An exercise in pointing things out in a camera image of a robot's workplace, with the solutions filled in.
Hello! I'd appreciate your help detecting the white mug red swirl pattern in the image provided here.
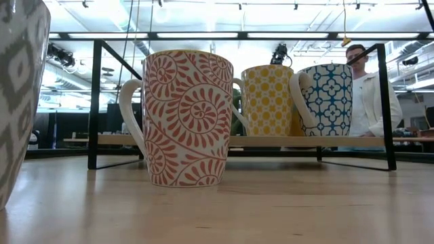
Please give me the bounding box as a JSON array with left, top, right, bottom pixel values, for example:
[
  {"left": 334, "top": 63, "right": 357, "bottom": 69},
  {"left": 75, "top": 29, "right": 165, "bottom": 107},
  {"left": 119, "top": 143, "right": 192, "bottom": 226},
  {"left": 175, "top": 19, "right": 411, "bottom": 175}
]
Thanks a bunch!
[{"left": 118, "top": 49, "right": 235, "bottom": 188}]

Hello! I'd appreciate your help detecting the white mug yellow dot pattern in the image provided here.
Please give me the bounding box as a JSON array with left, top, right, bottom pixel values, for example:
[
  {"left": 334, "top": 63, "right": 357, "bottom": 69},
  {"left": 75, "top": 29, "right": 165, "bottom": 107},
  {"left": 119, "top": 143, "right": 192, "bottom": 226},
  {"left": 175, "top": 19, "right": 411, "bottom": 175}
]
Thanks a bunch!
[{"left": 232, "top": 64, "right": 294, "bottom": 137}]

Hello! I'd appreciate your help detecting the plain orange mug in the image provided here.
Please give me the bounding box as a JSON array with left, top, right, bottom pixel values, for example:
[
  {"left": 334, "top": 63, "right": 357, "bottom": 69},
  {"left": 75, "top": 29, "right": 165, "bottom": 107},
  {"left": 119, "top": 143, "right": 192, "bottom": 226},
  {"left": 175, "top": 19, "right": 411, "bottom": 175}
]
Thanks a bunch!
[{"left": 290, "top": 110, "right": 305, "bottom": 137}]

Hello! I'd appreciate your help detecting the white mug blue pattern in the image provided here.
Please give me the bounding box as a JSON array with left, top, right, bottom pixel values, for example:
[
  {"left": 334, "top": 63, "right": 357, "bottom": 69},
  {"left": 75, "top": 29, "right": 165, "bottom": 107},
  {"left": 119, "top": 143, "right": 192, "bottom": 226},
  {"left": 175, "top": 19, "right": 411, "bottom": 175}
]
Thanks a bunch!
[{"left": 288, "top": 63, "right": 354, "bottom": 137}]

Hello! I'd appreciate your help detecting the grey diamond mug red rim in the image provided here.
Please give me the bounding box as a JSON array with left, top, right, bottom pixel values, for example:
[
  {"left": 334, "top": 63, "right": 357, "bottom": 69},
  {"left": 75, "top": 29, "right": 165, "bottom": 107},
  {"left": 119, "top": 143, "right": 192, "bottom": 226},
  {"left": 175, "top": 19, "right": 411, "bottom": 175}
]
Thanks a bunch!
[{"left": 0, "top": 0, "right": 52, "bottom": 211}]

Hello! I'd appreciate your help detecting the wooden shelf with black legs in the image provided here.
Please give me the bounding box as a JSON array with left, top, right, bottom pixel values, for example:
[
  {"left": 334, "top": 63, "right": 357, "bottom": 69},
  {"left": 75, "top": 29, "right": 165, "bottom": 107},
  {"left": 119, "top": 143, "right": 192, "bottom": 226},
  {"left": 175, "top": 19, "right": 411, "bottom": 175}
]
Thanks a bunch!
[{"left": 87, "top": 39, "right": 397, "bottom": 172}]

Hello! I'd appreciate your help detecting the yellow hanging plug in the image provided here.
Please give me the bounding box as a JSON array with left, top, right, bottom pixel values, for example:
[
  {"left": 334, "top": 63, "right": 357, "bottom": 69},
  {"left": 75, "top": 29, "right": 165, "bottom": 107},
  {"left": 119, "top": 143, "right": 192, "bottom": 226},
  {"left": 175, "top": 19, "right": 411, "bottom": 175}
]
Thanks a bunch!
[{"left": 340, "top": 0, "right": 353, "bottom": 47}]

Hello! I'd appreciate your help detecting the person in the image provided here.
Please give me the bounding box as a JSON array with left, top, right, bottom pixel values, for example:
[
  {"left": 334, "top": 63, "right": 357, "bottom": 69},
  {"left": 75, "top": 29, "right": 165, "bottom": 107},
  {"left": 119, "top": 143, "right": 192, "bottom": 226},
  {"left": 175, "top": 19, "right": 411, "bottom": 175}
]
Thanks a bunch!
[{"left": 337, "top": 43, "right": 403, "bottom": 152}]

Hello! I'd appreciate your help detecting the black aluminium table frame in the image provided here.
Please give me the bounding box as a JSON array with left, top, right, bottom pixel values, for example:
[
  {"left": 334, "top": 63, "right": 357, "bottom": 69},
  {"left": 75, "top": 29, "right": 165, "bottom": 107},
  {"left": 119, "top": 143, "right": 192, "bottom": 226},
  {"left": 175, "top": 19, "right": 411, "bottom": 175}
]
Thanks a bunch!
[{"left": 25, "top": 0, "right": 434, "bottom": 163}]

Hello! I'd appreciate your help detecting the black device with cable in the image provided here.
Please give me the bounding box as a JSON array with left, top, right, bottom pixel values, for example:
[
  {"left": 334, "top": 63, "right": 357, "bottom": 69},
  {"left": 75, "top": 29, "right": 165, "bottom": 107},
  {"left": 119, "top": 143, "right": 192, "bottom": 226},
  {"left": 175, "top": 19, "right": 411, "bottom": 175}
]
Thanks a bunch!
[{"left": 269, "top": 43, "right": 293, "bottom": 67}]

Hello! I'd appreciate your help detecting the pale hanging cable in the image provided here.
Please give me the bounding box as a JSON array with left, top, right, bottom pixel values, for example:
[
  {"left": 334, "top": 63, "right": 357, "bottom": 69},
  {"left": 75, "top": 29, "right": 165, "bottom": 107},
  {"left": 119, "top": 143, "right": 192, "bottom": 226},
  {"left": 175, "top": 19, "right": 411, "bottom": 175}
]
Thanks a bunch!
[{"left": 130, "top": 0, "right": 141, "bottom": 79}]

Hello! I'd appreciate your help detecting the dark hanging cable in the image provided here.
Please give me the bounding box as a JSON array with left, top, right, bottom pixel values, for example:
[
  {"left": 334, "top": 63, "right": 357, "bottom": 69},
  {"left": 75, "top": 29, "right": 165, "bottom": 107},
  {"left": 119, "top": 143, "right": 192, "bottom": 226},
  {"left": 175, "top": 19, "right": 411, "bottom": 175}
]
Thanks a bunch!
[{"left": 115, "top": 0, "right": 135, "bottom": 103}]

